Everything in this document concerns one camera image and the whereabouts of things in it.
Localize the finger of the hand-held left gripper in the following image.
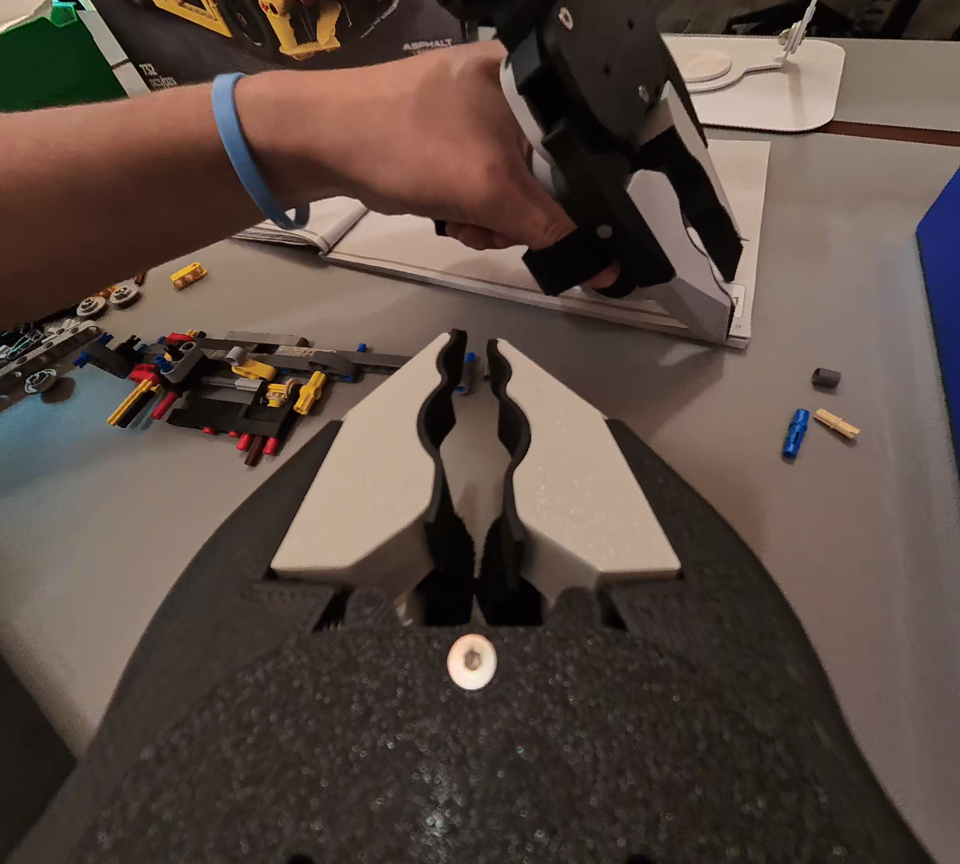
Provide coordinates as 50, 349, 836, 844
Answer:
637, 77, 745, 284
581, 163, 736, 349

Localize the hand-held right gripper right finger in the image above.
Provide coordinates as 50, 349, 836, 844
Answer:
477, 336, 684, 627

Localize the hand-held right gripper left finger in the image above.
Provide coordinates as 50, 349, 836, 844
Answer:
270, 329, 477, 627

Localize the lego instruction booklet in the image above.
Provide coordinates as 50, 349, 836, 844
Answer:
232, 138, 774, 351

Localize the partly built lego chassis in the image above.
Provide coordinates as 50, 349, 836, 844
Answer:
75, 328, 410, 468

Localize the pile of grey lego pieces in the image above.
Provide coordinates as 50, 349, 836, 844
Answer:
0, 272, 151, 400

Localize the person's left hand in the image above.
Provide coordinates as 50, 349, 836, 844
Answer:
240, 39, 580, 255

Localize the white document stand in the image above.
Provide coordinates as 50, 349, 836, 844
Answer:
660, 0, 860, 134

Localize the blue flat board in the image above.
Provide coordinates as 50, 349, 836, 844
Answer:
916, 167, 960, 460

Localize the blue wristband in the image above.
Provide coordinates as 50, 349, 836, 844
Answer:
211, 72, 312, 231

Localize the green box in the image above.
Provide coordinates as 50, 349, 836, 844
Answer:
0, 0, 129, 114

